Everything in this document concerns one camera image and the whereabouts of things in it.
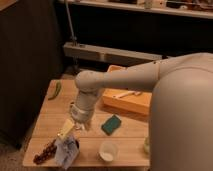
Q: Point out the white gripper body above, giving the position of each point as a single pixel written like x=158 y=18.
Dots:
x=81 y=118

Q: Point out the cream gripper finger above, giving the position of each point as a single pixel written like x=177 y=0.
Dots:
x=66 y=128

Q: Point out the light blue towel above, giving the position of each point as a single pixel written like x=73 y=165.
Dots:
x=67 y=150

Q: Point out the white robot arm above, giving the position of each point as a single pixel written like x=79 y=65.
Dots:
x=181 y=108

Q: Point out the green sponge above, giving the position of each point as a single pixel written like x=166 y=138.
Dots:
x=111 y=124

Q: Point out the bunch of dark grapes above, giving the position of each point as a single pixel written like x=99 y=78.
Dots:
x=47 y=153

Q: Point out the white plastic cup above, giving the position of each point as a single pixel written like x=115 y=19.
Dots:
x=108 y=151

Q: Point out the yellow plastic bin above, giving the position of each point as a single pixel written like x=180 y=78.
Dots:
x=134 y=103

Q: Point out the white utensil in bin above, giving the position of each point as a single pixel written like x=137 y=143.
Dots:
x=121 y=95

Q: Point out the green round object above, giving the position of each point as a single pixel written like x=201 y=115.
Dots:
x=146 y=146

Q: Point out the grey vertical pole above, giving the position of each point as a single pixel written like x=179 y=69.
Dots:
x=72 y=37

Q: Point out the wooden shelf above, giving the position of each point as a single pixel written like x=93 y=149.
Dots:
x=147 y=6

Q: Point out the grey metal rail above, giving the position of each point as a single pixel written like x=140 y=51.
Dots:
x=108 y=55

